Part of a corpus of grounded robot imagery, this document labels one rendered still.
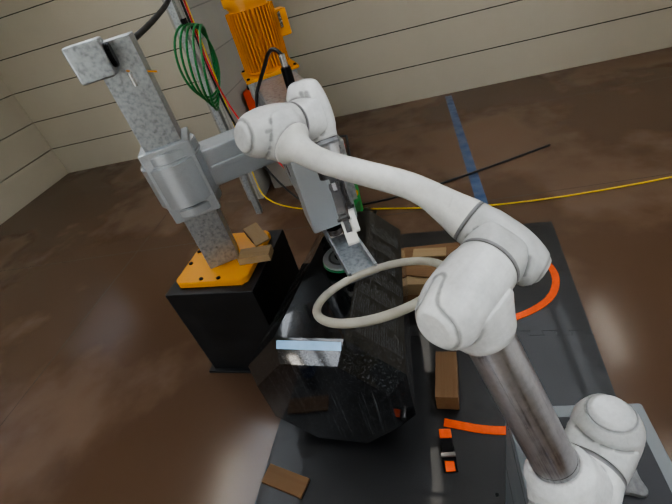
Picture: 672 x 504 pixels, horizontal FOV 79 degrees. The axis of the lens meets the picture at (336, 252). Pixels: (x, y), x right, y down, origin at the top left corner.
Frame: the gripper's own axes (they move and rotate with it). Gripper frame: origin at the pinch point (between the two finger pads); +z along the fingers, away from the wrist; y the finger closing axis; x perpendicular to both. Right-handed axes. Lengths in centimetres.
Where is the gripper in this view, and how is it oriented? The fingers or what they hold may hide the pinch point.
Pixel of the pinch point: (353, 233)
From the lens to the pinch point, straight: 111.8
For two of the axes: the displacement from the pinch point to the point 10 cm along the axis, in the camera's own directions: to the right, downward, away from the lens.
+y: 0.7, -2.8, 9.6
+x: -9.4, 3.0, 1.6
